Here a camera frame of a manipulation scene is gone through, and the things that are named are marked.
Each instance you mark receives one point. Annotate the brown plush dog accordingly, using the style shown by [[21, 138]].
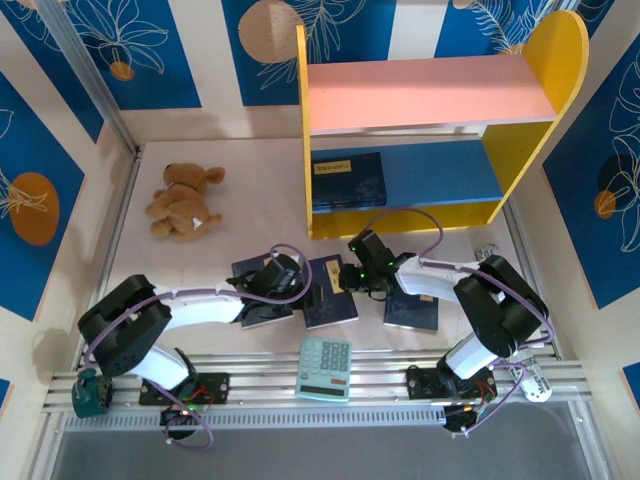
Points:
[[180, 205]]

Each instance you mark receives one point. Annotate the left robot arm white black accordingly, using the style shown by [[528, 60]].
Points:
[[125, 325]]

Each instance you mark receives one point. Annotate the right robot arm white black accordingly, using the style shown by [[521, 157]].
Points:
[[500, 310]]

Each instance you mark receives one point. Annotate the mint green calculator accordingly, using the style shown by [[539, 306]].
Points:
[[322, 365]]

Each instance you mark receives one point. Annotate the white printed bottle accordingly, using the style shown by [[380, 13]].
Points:
[[537, 392], [487, 250]]

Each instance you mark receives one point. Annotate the black controller box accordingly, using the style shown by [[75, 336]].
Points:
[[175, 417], [457, 420]]

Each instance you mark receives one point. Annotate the yellow bookshelf pink blue shelves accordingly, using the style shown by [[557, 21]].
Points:
[[425, 95]]

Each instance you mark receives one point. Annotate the aluminium rail frame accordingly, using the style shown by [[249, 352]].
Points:
[[270, 380]]

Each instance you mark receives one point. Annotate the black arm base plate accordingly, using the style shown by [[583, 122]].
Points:
[[422, 382], [215, 387]]

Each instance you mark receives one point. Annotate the aluminium corner post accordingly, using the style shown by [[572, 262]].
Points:
[[90, 75]]

